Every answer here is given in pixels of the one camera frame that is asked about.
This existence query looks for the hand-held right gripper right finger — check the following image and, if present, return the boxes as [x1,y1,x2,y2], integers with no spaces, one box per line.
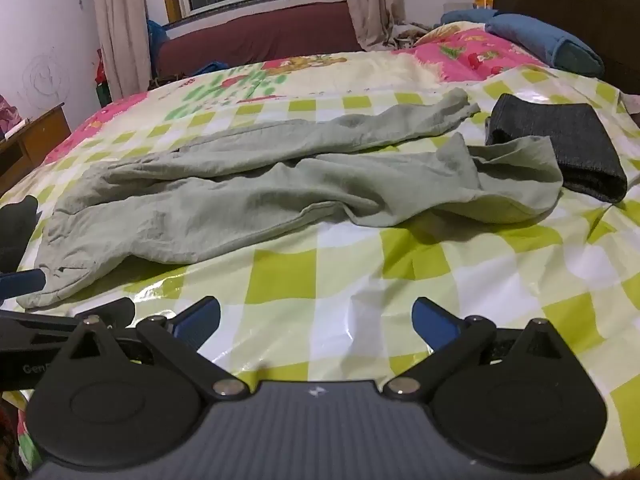
[382,297,571,403]

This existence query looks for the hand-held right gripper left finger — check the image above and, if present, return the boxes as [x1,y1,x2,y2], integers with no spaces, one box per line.
[60,296,247,402]

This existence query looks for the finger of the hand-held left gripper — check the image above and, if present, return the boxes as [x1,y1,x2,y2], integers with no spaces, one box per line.
[0,195,45,306]
[0,297,137,346]

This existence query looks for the grey-green pants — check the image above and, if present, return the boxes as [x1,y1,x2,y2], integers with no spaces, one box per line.
[16,87,566,309]

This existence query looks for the folded dark grey pants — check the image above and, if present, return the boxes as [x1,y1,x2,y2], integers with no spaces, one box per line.
[485,93,628,204]

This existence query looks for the green checked plastic sheet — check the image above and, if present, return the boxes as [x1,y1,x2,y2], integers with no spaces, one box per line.
[0,67,640,411]

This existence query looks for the wooden desk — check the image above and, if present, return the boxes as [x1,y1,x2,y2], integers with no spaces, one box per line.
[0,102,72,181]

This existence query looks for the red and green hanging ornament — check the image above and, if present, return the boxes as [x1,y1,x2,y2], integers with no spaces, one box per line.
[94,49,108,106]

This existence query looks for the pink printed blanket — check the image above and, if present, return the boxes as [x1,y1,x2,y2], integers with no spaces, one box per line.
[45,22,556,161]

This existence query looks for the blue bag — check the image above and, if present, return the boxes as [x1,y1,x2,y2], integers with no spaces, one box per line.
[146,19,170,61]

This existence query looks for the beige curtain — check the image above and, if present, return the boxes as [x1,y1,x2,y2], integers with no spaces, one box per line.
[337,0,406,51]
[85,0,153,101]

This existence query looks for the brown patterned cloth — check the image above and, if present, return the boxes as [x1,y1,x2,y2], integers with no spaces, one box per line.
[385,20,446,48]

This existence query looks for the maroon sofa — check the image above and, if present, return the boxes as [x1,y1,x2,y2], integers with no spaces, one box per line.
[155,0,363,81]

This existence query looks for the blue pillow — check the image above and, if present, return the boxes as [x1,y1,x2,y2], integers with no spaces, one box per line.
[485,10,606,78]

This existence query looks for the blue folded cloth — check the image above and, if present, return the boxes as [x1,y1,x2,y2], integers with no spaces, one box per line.
[440,8,498,25]

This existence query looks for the dark wooden headboard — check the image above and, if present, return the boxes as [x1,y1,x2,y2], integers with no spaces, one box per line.
[492,0,640,96]

